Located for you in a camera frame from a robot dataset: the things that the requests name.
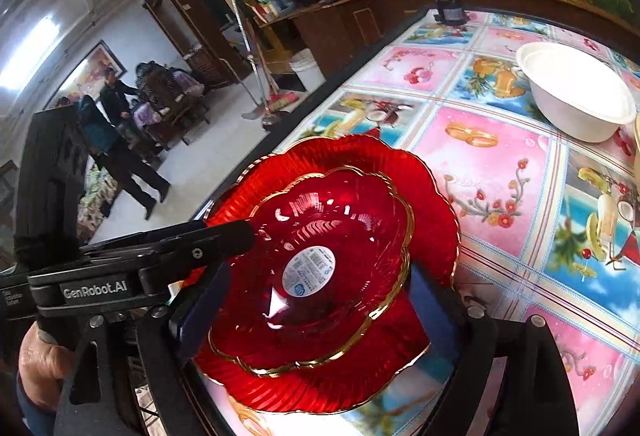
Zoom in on large red scalloped plate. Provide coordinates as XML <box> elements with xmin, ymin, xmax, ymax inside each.
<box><xmin>194</xmin><ymin>134</ymin><xmax>460</xmax><ymax>414</ymax></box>

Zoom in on large white paper bowl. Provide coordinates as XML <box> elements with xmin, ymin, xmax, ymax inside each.
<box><xmin>516</xmin><ymin>42</ymin><xmax>637</xmax><ymax>144</ymax></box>

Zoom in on standing man dark clothes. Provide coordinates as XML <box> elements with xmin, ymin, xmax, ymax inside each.
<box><xmin>77</xmin><ymin>95</ymin><xmax>170</xmax><ymax>221</ymax></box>

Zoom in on framed wall painting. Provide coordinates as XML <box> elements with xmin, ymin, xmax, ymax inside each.
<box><xmin>44</xmin><ymin>40</ymin><xmax>127</xmax><ymax>109</ymax></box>

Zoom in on small red scalloped bowl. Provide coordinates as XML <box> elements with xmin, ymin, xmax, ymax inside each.
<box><xmin>207</xmin><ymin>165</ymin><xmax>413</xmax><ymax>376</ymax></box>

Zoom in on mop with metal handle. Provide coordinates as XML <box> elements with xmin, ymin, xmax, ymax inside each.
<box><xmin>231</xmin><ymin>0</ymin><xmax>298</xmax><ymax>131</ymax></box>

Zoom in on wooden sideboard counter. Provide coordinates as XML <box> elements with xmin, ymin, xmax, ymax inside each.
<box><xmin>260</xmin><ymin>0</ymin><xmax>639</xmax><ymax>78</ymax></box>

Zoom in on person's left hand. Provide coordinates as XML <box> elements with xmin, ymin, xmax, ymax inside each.
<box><xmin>18</xmin><ymin>323</ymin><xmax>75</xmax><ymax>411</ymax></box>

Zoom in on small black round device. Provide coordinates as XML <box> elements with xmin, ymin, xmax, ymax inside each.
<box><xmin>435</xmin><ymin>0</ymin><xmax>468</xmax><ymax>26</ymax></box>

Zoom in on colourful floral tablecloth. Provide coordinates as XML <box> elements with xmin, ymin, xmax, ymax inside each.
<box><xmin>205</xmin><ymin>11</ymin><xmax>639</xmax><ymax>435</ymax></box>

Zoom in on white plastic bucket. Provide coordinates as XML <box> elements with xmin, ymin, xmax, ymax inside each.
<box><xmin>288</xmin><ymin>48</ymin><xmax>326</xmax><ymax>92</ymax></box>

